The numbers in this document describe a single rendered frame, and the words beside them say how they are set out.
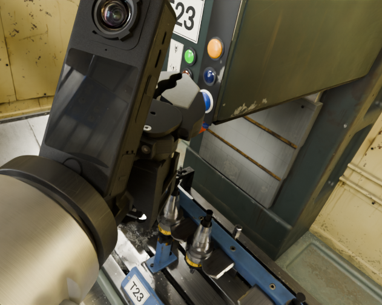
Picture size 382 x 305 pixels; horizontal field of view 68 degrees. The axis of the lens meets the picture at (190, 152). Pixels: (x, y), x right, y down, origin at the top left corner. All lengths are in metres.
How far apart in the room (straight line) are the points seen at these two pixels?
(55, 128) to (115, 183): 0.04
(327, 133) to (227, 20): 0.77
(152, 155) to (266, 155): 1.05
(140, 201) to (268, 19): 0.32
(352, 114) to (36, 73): 1.48
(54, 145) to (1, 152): 1.56
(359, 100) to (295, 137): 0.23
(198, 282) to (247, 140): 0.60
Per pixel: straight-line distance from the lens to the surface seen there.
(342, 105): 1.07
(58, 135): 0.17
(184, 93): 0.25
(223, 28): 0.41
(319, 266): 1.69
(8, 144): 1.75
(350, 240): 1.69
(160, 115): 0.20
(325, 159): 1.14
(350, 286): 1.71
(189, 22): 0.46
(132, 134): 0.15
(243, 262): 0.68
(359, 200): 1.57
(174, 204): 0.69
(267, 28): 0.44
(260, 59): 0.46
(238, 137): 1.27
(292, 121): 1.10
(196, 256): 0.67
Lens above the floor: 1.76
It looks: 35 degrees down
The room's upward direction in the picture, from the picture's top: 12 degrees clockwise
